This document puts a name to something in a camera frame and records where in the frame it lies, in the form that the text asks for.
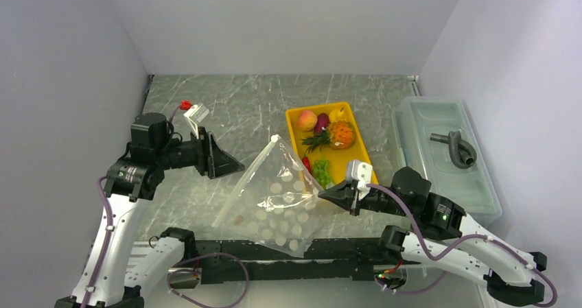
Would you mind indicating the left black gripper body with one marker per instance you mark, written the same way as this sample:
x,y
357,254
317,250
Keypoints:
x,y
193,152

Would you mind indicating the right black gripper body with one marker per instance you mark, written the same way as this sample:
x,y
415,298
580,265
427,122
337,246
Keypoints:
x,y
377,199

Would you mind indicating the orange toy pineapple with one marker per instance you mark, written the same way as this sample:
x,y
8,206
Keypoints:
x,y
338,136

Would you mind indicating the clear dotted zip top bag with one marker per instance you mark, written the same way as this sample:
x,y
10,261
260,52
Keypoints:
x,y
275,203

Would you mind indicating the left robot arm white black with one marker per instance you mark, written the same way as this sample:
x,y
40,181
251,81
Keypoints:
x,y
127,191

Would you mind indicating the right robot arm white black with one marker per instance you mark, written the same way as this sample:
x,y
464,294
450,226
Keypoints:
x,y
445,236

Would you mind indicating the green toy grapes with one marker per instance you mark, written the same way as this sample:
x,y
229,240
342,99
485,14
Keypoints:
x,y
321,173

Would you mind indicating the red toy chili pepper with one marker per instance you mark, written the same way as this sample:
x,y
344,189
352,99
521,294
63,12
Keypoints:
x,y
307,164

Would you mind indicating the purple toy eggplant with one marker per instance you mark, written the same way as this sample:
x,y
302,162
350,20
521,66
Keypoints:
x,y
322,123

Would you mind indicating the yellow toy pear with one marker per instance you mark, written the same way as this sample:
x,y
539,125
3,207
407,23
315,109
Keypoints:
x,y
338,114

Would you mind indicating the toy peach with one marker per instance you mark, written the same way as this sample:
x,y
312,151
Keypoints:
x,y
307,120

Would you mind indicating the clear plastic storage box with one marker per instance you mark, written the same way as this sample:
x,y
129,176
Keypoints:
x,y
413,122

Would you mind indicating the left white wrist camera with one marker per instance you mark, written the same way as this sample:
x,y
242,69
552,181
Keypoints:
x,y
194,114

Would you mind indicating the black base frame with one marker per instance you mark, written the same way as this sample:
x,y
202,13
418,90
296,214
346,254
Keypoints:
x,y
357,259

